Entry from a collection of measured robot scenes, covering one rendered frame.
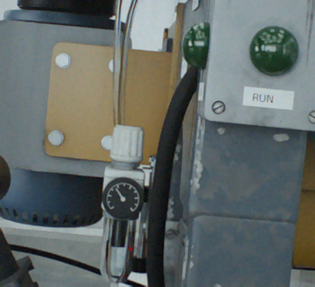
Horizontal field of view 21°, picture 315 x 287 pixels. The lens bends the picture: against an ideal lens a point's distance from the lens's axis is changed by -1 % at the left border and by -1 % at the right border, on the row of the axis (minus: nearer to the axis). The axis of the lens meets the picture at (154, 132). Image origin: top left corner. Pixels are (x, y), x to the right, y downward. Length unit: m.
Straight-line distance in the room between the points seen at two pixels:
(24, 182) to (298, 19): 0.54
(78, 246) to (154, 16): 1.63
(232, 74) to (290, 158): 0.08
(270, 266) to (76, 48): 0.44
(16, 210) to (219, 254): 0.47
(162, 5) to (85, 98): 4.83
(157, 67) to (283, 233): 0.40
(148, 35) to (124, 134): 4.98
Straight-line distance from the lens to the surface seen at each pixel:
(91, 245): 5.78
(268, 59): 0.49
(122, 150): 0.76
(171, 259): 0.77
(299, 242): 0.87
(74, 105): 0.93
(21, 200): 0.98
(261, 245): 0.56
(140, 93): 0.93
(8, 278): 0.72
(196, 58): 0.51
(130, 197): 0.75
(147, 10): 5.74
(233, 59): 0.51
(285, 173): 0.56
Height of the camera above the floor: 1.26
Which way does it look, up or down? 3 degrees down
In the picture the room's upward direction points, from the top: 6 degrees clockwise
